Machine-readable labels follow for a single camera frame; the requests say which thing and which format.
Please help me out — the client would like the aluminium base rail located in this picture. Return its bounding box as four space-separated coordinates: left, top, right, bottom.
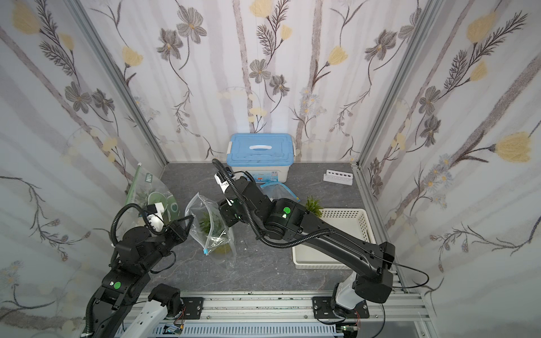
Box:
114 292 437 337

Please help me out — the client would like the white test tube rack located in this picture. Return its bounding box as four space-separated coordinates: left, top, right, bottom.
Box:
323 170 354 186

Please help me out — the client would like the yellow toy pineapple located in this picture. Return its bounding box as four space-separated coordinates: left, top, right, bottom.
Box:
199 213 232 255
305 196 323 218

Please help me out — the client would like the blue-lidded white storage box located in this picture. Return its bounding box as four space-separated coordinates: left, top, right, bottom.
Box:
226 133 295 183

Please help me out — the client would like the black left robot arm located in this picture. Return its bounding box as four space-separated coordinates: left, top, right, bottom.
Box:
81 203 194 337

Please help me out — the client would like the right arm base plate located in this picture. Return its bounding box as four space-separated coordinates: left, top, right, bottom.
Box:
311 297 370 323

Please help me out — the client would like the white perforated plastic tray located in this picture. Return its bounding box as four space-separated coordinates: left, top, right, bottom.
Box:
290 208 377 270

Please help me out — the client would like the blue-zip clear plastic bag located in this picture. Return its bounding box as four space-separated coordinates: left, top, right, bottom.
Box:
259 182 300 202

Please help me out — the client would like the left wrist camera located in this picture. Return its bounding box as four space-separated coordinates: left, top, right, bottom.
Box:
143 202 165 233

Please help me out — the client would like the white-zip bag with pineapple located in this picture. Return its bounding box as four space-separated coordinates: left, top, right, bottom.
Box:
185 193 237 269

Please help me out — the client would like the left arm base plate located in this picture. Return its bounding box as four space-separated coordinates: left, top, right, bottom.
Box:
165 297 204 321

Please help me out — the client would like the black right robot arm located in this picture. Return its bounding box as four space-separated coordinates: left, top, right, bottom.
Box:
215 174 395 310

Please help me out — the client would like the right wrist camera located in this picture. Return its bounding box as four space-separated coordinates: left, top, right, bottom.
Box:
214 167 235 194

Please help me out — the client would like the green-zip bag with pineapple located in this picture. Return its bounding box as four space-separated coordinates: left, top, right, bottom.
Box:
125 163 180 224

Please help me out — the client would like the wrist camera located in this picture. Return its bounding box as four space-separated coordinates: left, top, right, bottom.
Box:
214 167 235 194
143 202 165 233

